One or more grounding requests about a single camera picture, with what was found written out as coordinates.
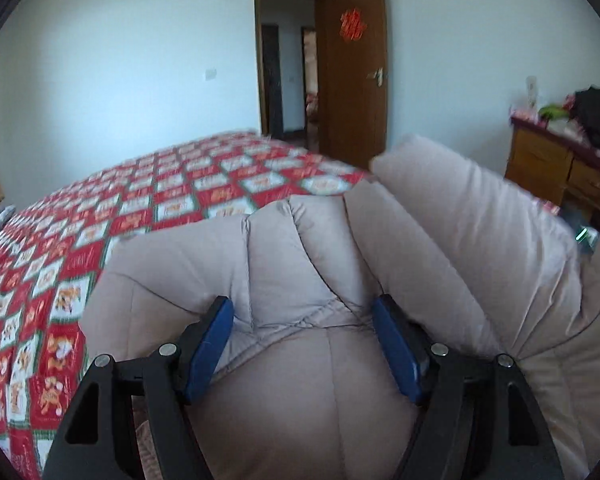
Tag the green item on dresser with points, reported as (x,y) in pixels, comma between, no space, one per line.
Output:
(551,112)

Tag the red patchwork bear bedspread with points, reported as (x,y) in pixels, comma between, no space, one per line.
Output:
(53,252)

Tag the black bag on dresser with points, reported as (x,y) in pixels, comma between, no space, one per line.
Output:
(586,111)

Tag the brown wooden door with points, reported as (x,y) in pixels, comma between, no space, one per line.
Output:
(354,110)

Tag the white wall switch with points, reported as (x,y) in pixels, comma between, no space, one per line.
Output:
(210,74)

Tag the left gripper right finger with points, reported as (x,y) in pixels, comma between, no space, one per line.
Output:
(477,418)

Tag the silver door handle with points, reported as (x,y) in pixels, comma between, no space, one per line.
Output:
(378,76)

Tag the beige puffer coat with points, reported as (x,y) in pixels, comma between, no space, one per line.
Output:
(302,390)

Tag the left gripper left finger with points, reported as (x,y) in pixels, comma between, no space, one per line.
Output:
(96,438)

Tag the wooden dresser desk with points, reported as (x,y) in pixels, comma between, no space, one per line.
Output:
(550,167)

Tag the red paper door decoration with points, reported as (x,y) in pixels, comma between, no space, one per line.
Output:
(352,26)

